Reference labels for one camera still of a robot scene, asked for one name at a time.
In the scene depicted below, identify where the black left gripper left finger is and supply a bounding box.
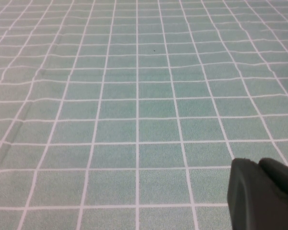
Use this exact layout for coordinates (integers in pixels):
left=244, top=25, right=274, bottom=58
left=227, top=157, right=288, bottom=230

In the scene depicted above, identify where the green white checked tablecloth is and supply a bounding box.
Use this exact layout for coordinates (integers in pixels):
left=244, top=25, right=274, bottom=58
left=0, top=0, right=288, bottom=230

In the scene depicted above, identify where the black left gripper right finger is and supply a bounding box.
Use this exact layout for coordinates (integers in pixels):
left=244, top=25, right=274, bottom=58
left=258, top=157, right=288, bottom=207

